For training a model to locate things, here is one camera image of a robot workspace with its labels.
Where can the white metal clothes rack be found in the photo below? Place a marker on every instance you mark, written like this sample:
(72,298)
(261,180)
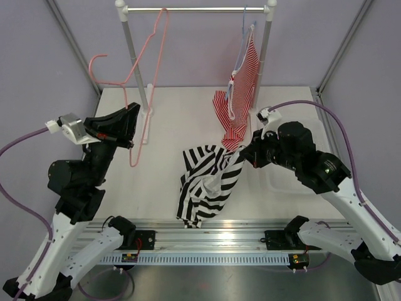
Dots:
(197,61)

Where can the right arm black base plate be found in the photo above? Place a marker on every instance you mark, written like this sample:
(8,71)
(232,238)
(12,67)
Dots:
(282,240)

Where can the pink wire hanger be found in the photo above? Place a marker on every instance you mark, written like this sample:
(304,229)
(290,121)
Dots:
(146,98)

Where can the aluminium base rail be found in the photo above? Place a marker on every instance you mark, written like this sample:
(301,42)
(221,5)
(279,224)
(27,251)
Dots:
(214,236)

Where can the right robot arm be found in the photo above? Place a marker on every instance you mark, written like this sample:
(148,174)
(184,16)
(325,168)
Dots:
(374,252)

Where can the light blue wire hanger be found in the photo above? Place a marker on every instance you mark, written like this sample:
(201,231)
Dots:
(246,32)

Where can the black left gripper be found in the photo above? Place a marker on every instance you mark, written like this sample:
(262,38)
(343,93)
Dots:
(121,123)

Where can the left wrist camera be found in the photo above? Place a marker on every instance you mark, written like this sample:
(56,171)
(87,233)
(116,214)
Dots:
(72,128)

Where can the white slotted cable duct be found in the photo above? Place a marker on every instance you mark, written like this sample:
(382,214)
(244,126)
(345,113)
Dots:
(197,259)

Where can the red white striped tank top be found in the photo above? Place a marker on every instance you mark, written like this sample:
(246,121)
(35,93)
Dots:
(232,106)

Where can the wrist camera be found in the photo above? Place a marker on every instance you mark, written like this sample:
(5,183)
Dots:
(72,128)
(270,119)

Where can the black white striped tank top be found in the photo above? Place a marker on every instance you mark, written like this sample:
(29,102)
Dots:
(211,172)

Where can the aluminium enclosure frame rail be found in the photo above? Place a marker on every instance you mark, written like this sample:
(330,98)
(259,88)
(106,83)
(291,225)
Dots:
(318,92)

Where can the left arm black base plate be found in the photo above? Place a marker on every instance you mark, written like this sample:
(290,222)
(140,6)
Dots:
(143,239)

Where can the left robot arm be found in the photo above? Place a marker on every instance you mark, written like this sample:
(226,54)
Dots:
(51,275)

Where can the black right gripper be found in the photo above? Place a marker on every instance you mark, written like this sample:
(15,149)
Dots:
(254,152)

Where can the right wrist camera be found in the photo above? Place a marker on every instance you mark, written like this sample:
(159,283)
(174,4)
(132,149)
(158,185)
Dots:
(270,119)

